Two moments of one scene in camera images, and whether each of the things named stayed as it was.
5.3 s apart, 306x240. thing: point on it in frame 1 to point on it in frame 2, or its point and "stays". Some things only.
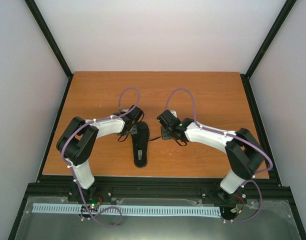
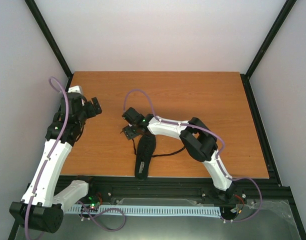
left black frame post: (36, 12) stays
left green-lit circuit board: (91, 208) stays
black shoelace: (123, 136) to (161, 155)
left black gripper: (134, 130) to (92, 112)
